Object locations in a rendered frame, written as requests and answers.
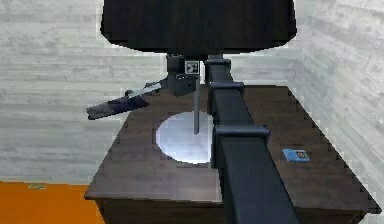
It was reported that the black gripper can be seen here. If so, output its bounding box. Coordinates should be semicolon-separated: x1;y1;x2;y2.
124;54;198;98

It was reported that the black handled knife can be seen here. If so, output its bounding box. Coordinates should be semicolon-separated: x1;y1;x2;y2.
85;83;164;121

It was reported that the dark brown chest of drawers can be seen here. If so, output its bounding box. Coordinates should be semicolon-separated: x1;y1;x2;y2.
83;84;383;224

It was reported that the black shade table lamp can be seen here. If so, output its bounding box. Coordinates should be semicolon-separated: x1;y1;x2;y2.
99;0;298;165

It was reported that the blue flat card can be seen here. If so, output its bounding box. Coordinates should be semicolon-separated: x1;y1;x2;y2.
281;147;311;163

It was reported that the orange flat block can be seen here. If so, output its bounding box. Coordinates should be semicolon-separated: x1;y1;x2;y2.
0;181;106;224

